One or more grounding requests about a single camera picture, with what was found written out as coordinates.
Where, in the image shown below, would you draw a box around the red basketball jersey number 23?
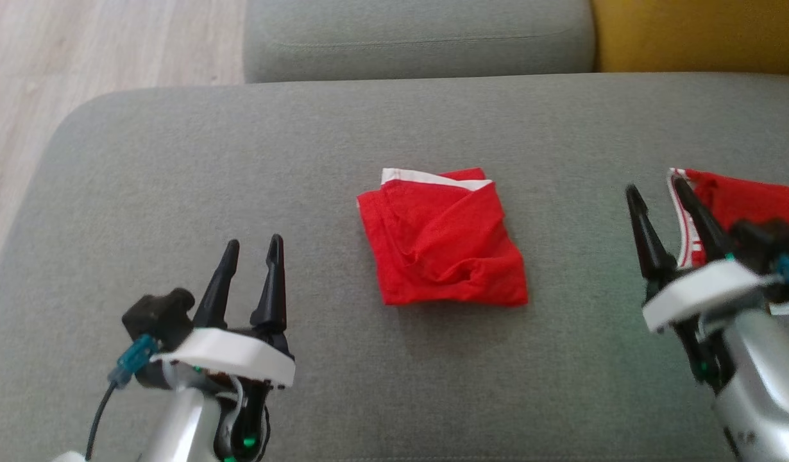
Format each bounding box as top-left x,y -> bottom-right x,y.
356,167 -> 530,307

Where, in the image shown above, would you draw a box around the left cable with blue connector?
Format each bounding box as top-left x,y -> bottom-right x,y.
85,334 -> 159,462

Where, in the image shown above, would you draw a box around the yellow sofa backrest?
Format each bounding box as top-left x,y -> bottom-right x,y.
590,0 -> 789,76

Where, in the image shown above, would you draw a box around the large grey sofa chaise cushion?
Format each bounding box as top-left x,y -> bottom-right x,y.
0,72 -> 789,462

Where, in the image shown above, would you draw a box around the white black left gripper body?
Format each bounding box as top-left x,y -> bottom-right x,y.
149,326 -> 297,411

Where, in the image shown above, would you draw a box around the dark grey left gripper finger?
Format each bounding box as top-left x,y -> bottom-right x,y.
192,239 -> 241,331
250,234 -> 288,334

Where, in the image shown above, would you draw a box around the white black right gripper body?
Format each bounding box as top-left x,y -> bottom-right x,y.
641,258 -> 784,387

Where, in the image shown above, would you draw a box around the red basketball jersey white sleeves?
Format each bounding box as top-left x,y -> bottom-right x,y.
667,167 -> 789,270

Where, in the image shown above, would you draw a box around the grey sofa seat cushion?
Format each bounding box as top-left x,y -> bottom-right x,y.
242,0 -> 596,84

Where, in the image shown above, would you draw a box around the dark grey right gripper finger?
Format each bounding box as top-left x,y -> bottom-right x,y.
672,178 -> 738,264
624,184 -> 677,283

